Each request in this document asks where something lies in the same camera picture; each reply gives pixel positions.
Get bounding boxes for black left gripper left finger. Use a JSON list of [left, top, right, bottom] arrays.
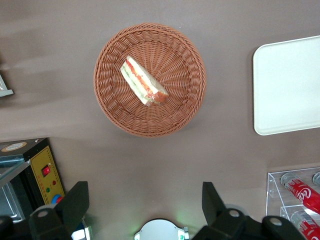
[[54, 181, 90, 235]]

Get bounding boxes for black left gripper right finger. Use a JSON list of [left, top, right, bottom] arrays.
[[201, 181, 227, 226]]

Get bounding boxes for triangle sandwich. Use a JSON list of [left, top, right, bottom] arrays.
[[120, 55, 170, 107]]

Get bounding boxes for beige plastic tray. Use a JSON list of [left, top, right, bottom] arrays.
[[252, 35, 320, 136]]

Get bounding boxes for round brown wicker basket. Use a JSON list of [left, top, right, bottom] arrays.
[[93, 22, 207, 138]]

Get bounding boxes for black food warmer yellow panel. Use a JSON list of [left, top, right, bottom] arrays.
[[0, 137, 66, 223]]

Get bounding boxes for clear acrylic bottle rack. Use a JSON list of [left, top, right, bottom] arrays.
[[266, 166, 320, 240]]

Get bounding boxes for steel warmer pan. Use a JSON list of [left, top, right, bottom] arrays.
[[0, 181, 25, 222]]

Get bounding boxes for red cola bottle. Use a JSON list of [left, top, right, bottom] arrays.
[[290, 210, 320, 240], [280, 172, 320, 215]]

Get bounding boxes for grey wire snack rack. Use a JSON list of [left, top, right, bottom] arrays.
[[0, 73, 15, 98]]

